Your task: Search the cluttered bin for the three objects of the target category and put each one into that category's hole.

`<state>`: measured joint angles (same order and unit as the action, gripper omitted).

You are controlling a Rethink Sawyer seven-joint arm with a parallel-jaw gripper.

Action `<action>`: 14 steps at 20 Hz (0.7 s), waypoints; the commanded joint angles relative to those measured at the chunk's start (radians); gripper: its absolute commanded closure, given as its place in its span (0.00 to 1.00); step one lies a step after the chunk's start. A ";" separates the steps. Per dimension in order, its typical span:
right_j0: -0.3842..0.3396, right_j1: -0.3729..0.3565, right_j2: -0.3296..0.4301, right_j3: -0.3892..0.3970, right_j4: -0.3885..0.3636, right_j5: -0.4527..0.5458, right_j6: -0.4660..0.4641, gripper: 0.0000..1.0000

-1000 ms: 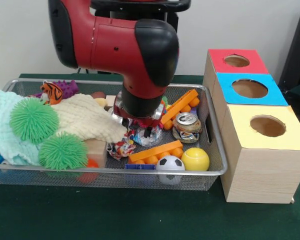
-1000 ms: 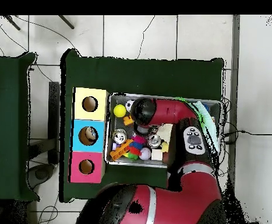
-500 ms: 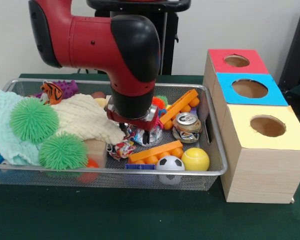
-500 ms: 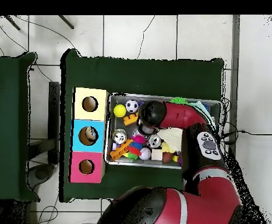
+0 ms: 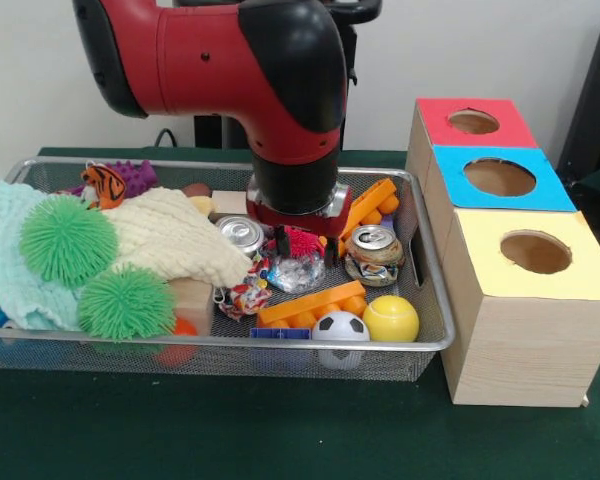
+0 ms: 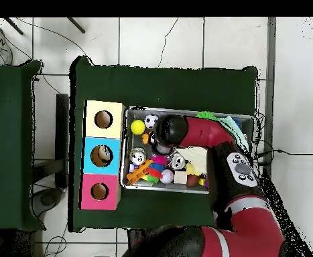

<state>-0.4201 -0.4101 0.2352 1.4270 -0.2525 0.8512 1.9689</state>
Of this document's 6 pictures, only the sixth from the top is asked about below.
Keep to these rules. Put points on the clear packet with blue toys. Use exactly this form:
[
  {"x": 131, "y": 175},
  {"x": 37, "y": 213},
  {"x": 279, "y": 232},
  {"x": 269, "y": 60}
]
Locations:
[{"x": 106, "y": 153}]

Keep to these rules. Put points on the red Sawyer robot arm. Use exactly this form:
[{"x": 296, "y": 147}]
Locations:
[{"x": 207, "y": 132}]

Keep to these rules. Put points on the silver mesh bin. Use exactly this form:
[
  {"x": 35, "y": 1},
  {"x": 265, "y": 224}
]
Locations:
[{"x": 138, "y": 143}]

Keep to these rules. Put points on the wooden box with three holes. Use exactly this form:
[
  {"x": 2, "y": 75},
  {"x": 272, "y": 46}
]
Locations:
[{"x": 110, "y": 187}]

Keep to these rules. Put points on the small soccer ball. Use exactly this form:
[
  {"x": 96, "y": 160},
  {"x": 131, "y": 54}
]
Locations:
[{"x": 151, "y": 121}]

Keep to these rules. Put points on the crushed printed can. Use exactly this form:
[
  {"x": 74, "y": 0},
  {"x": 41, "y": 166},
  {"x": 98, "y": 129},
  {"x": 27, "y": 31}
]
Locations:
[{"x": 138, "y": 156}]

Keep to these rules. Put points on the yellow foam ball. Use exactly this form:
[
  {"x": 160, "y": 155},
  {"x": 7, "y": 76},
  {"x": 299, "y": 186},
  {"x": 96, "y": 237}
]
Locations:
[{"x": 138, "y": 127}]

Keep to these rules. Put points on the multicolour spiky rubber toy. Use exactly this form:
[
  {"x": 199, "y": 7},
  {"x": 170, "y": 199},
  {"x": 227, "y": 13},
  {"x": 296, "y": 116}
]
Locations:
[{"x": 156, "y": 167}]

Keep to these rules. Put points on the silver can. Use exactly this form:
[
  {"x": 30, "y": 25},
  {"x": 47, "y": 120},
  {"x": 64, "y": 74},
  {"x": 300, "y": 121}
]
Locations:
[{"x": 178, "y": 161}]

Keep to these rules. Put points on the long orange toy piece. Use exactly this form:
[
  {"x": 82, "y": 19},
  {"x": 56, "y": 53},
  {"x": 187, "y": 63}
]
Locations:
[{"x": 140, "y": 171}]

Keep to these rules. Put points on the small baseball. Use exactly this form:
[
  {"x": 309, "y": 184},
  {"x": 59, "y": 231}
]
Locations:
[{"x": 167, "y": 176}]

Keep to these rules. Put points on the wooden cube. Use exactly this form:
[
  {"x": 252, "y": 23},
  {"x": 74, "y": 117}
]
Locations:
[{"x": 180, "y": 177}]

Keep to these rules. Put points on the cream cloth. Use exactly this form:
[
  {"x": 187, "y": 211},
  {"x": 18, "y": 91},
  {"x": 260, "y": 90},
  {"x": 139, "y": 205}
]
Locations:
[{"x": 196, "y": 158}]

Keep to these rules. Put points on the dark green tablecloth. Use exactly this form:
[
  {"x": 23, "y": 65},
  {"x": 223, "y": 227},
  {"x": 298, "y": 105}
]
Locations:
[
  {"x": 158, "y": 85},
  {"x": 8, "y": 160}
]

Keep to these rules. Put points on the mint green cloth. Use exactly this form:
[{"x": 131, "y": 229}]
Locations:
[{"x": 236, "y": 128}]

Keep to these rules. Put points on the black stand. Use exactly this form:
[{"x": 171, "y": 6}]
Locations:
[{"x": 62, "y": 133}]

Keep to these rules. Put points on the grey round base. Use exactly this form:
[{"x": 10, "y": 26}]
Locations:
[{"x": 47, "y": 199}]

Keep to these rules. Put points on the black tripod leg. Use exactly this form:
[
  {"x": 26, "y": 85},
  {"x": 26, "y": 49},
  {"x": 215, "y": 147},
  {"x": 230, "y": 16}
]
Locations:
[
  {"x": 76, "y": 25},
  {"x": 14, "y": 26}
]

